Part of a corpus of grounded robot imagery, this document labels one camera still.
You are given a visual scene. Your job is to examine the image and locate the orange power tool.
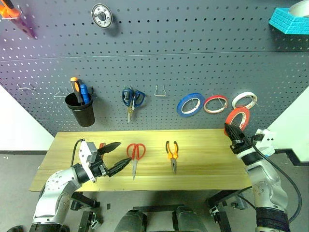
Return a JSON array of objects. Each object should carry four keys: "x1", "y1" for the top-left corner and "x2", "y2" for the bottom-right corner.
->
[{"x1": 0, "y1": 0, "x2": 22, "y2": 20}]

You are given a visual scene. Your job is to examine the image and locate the silver wire pegboard hook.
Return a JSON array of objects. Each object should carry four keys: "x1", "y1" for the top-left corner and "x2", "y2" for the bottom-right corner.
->
[
  {"x1": 154, "y1": 84, "x2": 168, "y2": 98},
  {"x1": 18, "y1": 83, "x2": 36, "y2": 93},
  {"x1": 54, "y1": 87, "x2": 71, "y2": 98}
]

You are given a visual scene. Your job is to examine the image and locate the round silver metal disc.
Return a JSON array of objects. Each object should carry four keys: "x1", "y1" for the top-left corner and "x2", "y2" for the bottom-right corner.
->
[{"x1": 91, "y1": 3, "x2": 113, "y2": 29}]

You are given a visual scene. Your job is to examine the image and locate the orange black screwdriver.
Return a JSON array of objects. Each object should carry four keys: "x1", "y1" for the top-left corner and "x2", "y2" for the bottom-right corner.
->
[{"x1": 70, "y1": 77, "x2": 85, "y2": 105}]

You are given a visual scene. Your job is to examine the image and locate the blue handled scissors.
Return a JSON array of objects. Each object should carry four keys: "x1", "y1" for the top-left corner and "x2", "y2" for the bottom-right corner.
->
[{"x1": 121, "y1": 87, "x2": 146, "y2": 123}]

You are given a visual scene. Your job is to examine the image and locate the black shoe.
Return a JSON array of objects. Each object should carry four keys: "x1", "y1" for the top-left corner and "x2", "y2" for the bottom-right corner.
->
[{"x1": 6, "y1": 224, "x2": 25, "y2": 232}]

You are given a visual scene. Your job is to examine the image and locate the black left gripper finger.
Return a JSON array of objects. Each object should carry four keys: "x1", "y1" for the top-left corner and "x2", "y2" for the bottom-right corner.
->
[
  {"x1": 98, "y1": 142, "x2": 121, "y2": 158},
  {"x1": 107, "y1": 157, "x2": 132, "y2": 177}
]

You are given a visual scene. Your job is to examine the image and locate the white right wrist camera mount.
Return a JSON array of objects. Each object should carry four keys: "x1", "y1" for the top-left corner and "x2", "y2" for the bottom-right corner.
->
[{"x1": 235, "y1": 129, "x2": 276, "y2": 160}]

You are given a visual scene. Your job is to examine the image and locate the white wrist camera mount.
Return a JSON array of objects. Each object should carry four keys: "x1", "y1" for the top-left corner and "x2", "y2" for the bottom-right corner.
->
[
  {"x1": 235, "y1": 129, "x2": 276, "y2": 160},
  {"x1": 79, "y1": 141, "x2": 99, "y2": 184}
]

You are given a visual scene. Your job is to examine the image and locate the black metal table leg frame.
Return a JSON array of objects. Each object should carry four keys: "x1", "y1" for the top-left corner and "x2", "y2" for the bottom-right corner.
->
[
  {"x1": 207, "y1": 186, "x2": 253, "y2": 232},
  {"x1": 70, "y1": 192, "x2": 101, "y2": 232}
]

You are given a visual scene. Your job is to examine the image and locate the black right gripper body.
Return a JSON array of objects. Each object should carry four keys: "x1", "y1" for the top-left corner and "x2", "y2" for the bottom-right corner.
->
[{"x1": 230, "y1": 136, "x2": 254, "y2": 154}]

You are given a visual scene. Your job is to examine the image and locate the blue handled screwdriver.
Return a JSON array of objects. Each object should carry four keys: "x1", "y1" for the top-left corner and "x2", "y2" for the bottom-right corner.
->
[{"x1": 79, "y1": 84, "x2": 91, "y2": 103}]

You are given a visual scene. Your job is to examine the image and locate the red tape roll white core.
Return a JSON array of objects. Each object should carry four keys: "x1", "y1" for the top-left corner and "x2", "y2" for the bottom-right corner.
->
[{"x1": 203, "y1": 95, "x2": 228, "y2": 115}]

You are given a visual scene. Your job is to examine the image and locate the orange black pliers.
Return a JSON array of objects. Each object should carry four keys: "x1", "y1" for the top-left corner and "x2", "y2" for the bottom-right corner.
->
[{"x1": 165, "y1": 140, "x2": 180, "y2": 175}]

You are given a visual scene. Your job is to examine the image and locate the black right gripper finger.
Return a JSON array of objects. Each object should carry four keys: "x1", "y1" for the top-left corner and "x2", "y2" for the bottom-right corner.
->
[
  {"x1": 224, "y1": 122, "x2": 239, "y2": 144},
  {"x1": 230, "y1": 125, "x2": 247, "y2": 142}
]

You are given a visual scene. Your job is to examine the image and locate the cyan plastic tray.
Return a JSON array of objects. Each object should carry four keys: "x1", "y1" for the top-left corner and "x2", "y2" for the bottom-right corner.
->
[{"x1": 268, "y1": 7, "x2": 309, "y2": 36}]

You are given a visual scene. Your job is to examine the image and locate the large white tape roll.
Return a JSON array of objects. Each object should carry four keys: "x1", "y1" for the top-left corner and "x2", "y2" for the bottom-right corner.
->
[{"x1": 289, "y1": 0, "x2": 309, "y2": 18}]

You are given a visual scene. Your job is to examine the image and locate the solid red tape roll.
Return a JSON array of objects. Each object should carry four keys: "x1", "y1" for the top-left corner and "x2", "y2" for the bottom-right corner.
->
[{"x1": 224, "y1": 107, "x2": 251, "y2": 136}]

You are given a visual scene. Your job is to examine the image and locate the dark grey perforated pegboard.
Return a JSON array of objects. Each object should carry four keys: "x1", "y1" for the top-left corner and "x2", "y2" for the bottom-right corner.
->
[{"x1": 0, "y1": 0, "x2": 309, "y2": 136}]

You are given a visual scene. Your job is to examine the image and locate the black plastic cup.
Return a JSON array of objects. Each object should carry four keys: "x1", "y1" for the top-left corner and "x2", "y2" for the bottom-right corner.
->
[{"x1": 64, "y1": 92, "x2": 96, "y2": 128}]

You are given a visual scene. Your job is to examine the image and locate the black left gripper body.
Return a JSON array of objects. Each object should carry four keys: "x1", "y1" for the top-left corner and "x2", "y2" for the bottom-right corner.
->
[{"x1": 90, "y1": 154, "x2": 109, "y2": 178}]

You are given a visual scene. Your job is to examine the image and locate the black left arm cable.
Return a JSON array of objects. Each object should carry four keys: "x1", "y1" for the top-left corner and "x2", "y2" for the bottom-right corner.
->
[{"x1": 71, "y1": 138, "x2": 85, "y2": 167}]

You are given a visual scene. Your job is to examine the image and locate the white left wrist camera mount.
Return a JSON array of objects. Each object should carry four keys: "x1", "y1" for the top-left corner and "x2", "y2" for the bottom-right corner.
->
[{"x1": 79, "y1": 141, "x2": 99, "y2": 184}]

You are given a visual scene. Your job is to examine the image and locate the red handled scissors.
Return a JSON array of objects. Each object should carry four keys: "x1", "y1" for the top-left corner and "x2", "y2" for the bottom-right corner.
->
[{"x1": 126, "y1": 143, "x2": 146, "y2": 181}]

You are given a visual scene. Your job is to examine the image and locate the blue tape roll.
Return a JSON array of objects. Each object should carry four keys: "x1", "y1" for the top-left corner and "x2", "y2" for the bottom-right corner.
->
[{"x1": 176, "y1": 92, "x2": 206, "y2": 118}]

